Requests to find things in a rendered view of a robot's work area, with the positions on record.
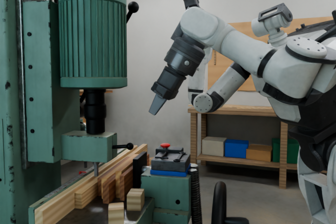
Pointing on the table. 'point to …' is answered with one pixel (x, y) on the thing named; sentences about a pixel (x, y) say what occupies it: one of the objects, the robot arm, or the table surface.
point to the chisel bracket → (88, 146)
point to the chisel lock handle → (123, 146)
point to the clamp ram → (139, 168)
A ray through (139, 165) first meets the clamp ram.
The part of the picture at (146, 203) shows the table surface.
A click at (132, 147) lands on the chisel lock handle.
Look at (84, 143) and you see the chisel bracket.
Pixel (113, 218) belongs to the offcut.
